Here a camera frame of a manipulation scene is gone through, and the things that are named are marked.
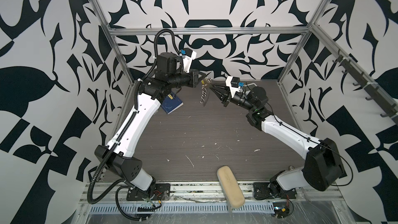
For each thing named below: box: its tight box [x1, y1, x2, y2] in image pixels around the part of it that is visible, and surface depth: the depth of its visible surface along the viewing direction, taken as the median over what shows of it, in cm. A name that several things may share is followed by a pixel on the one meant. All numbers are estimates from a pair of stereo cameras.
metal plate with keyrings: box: [199, 84, 208, 104], surface depth 67 cm
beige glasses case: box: [216, 165, 246, 208], surface depth 74 cm
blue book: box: [160, 93, 184, 115], surface depth 107 cm
